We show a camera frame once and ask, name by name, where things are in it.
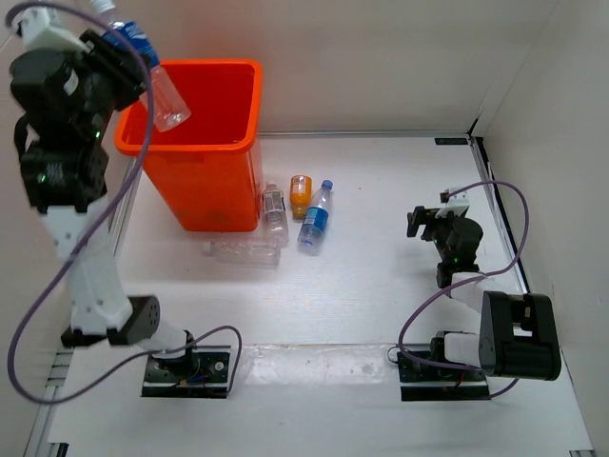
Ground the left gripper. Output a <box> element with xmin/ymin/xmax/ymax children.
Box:
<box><xmin>63</xmin><ymin>29</ymin><xmax>153</xmax><ymax>139</ymax></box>

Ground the blue label bottle white cap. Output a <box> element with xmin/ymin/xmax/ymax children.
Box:
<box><xmin>90</xmin><ymin>0</ymin><xmax>191</xmax><ymax>132</ymax></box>

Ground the clear bottle white cap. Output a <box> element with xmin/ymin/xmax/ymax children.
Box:
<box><xmin>204</xmin><ymin>241</ymin><xmax>281</xmax><ymax>269</ymax></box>

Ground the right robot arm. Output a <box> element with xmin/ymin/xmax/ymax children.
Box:
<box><xmin>406</xmin><ymin>206</ymin><xmax>561</xmax><ymax>381</ymax></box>

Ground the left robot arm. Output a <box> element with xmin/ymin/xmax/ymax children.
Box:
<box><xmin>10</xmin><ymin>30</ymin><xmax>201</xmax><ymax>381</ymax></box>

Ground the orange plastic bin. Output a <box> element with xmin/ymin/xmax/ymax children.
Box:
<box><xmin>144</xmin><ymin>59</ymin><xmax>263</xmax><ymax>232</ymax></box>

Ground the black logo sticker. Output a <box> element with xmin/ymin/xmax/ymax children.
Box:
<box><xmin>434</xmin><ymin>137</ymin><xmax>469</xmax><ymax>146</ymax></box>

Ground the blue label water bottle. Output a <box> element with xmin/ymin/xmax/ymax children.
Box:
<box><xmin>297</xmin><ymin>180</ymin><xmax>333</xmax><ymax>255</ymax></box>

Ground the orange juice bottle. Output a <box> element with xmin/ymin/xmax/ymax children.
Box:
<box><xmin>289</xmin><ymin>174</ymin><xmax>312</xmax><ymax>220</ymax></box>

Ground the clear bottle white label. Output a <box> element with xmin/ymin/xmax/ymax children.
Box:
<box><xmin>262</xmin><ymin>182</ymin><xmax>289</xmax><ymax>248</ymax></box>

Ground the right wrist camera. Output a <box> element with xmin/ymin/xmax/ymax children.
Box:
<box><xmin>436</xmin><ymin>188</ymin><xmax>469</xmax><ymax>219</ymax></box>

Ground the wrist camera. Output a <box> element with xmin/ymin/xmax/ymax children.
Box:
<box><xmin>8</xmin><ymin>6</ymin><xmax>89</xmax><ymax>53</ymax></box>
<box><xmin>436</xmin><ymin>188</ymin><xmax>469</xmax><ymax>219</ymax></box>

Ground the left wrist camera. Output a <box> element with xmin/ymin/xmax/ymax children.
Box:
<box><xmin>8</xmin><ymin>6</ymin><xmax>89</xmax><ymax>53</ymax></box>

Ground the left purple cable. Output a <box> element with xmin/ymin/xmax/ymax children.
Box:
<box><xmin>3</xmin><ymin>2</ymin><xmax>244</xmax><ymax>406</ymax></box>

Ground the purple cable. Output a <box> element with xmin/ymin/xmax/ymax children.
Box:
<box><xmin>387</xmin><ymin>179</ymin><xmax>531</xmax><ymax>400</ymax></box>
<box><xmin>3</xmin><ymin>2</ymin><xmax>244</xmax><ymax>406</ymax></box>

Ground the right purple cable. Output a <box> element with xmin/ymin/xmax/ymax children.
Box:
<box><xmin>387</xmin><ymin>179</ymin><xmax>531</xmax><ymax>400</ymax></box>

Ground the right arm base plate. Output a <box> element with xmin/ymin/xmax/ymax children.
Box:
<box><xmin>391</xmin><ymin>349</ymin><xmax>490</xmax><ymax>402</ymax></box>

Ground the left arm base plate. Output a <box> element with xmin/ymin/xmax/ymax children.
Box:
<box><xmin>141</xmin><ymin>346</ymin><xmax>231</xmax><ymax>399</ymax></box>

